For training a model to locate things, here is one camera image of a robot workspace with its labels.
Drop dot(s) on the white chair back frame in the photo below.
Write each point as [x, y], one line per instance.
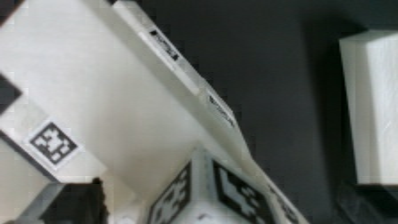
[108, 109]

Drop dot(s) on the small white tagged cube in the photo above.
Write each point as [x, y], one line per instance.
[209, 196]

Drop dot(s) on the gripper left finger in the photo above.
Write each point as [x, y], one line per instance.
[67, 204]

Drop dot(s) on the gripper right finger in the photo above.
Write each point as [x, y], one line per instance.
[366, 204]

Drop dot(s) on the white right fence bar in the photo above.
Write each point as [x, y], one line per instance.
[369, 68]

